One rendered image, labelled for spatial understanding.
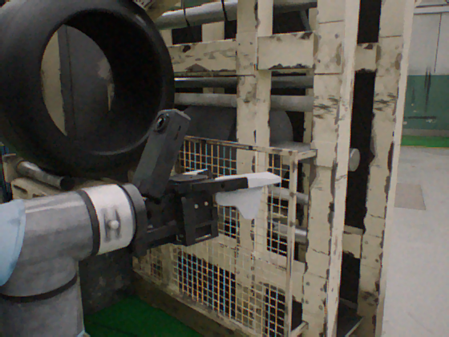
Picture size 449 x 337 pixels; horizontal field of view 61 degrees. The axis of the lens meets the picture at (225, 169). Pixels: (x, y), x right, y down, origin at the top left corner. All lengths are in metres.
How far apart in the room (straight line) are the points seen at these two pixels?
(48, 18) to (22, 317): 0.89
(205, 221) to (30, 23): 0.82
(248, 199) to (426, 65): 9.82
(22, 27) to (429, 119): 9.60
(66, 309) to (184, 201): 0.17
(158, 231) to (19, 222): 0.16
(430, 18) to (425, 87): 1.51
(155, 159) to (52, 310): 0.19
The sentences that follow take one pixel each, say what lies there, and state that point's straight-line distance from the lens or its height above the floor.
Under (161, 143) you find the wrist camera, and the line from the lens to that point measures 0.47.
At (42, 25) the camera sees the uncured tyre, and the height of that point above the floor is 1.34.
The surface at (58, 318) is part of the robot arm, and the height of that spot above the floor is 0.96.
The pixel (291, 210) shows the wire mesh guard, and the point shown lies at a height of 0.81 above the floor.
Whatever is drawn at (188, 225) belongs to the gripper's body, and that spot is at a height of 1.02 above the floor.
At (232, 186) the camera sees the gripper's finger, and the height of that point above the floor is 1.07.
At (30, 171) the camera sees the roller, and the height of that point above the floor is 0.91.
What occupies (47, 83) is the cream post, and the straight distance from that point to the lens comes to 1.61.
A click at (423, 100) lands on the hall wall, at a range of 10.18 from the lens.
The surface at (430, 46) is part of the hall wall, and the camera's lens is 10.28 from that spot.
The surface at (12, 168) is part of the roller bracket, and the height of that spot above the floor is 0.90.
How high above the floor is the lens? 1.19
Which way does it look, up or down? 12 degrees down
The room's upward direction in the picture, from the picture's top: straight up
